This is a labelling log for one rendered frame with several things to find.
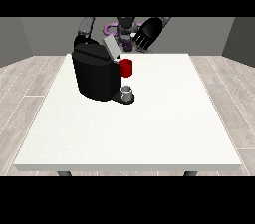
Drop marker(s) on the black coffee machine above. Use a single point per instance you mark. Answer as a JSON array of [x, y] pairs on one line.
[[94, 75]]

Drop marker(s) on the pale grey machine lid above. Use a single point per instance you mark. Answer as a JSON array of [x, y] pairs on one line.
[[111, 46]]

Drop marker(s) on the red pod holder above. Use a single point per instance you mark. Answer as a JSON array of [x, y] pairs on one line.
[[126, 67]]

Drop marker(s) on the small grey cup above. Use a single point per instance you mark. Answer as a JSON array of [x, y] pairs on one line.
[[126, 93]]

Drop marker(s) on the dark table leg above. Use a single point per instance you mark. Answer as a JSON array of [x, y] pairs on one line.
[[64, 173], [190, 173]]

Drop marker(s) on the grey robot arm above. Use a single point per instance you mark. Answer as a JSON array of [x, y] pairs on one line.
[[165, 20], [86, 26]]

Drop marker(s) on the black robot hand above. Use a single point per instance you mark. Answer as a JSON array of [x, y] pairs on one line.
[[81, 39], [149, 30]]

